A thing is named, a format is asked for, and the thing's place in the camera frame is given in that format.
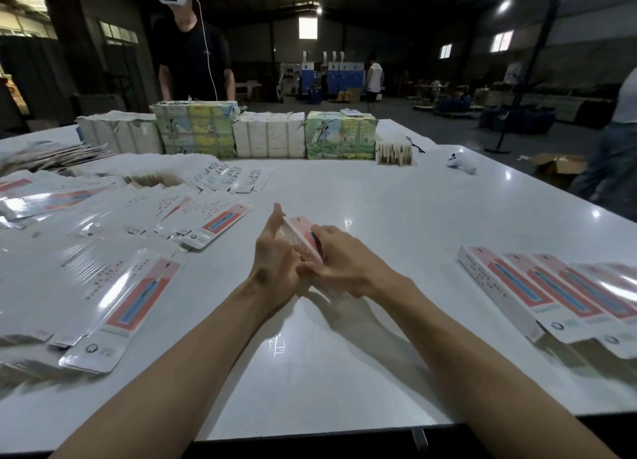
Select pile of carton blanks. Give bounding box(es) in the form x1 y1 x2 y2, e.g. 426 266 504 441
0 155 272 375

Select green printed carton bundle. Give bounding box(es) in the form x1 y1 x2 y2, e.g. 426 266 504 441
305 109 378 161

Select grey crate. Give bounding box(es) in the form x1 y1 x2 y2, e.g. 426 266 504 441
74 94 125 117

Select person's left hand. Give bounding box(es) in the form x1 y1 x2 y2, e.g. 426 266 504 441
244 203 308 314

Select dark grey cabinet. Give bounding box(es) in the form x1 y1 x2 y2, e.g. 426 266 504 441
8 36 79 127

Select red white carton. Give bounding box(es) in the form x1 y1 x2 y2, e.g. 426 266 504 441
281 215 324 266

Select small beige card stack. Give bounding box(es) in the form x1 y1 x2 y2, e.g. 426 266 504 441
376 141 413 166

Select open cardboard box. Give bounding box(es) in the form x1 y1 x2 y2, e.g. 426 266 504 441
518 152 589 188

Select blue bins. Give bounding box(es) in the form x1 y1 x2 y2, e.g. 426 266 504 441
480 105 557 135

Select double wall window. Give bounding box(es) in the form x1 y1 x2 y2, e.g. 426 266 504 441
490 30 515 54

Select black floor stand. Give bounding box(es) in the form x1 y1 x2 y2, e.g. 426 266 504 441
486 36 543 157

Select small white object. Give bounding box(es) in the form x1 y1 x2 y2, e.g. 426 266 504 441
446 152 478 175

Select person's right forearm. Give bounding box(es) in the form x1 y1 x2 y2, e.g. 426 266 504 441
373 275 618 459

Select blue machine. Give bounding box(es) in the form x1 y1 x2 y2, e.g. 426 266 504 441
299 60 366 99

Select person's left forearm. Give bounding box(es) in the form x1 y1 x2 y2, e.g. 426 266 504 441
54 279 275 459

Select pile of grey flat sheets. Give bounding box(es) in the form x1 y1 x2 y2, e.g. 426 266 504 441
0 140 111 176

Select green yellow carton bundle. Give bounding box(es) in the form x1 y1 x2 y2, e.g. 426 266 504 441
152 100 240 159

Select row of white cartons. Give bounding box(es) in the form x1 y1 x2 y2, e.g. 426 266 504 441
76 110 163 157
233 111 307 159

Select person's right hand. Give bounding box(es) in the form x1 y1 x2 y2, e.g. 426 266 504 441
299 225 407 304

